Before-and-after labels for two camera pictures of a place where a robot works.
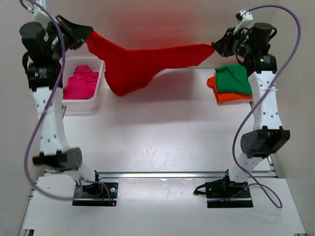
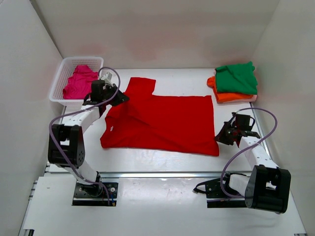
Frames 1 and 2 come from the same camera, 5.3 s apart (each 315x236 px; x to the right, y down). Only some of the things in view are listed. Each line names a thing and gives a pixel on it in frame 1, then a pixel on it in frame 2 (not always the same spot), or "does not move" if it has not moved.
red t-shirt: [127, 71] -> [182, 124]
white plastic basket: [81, 77] does not move
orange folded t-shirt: [225, 97] does not move
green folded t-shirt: [233, 79] does not move
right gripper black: [222, 46] -> [220, 137]
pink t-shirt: [82, 84] does not move
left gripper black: [80, 32] -> [121, 98]
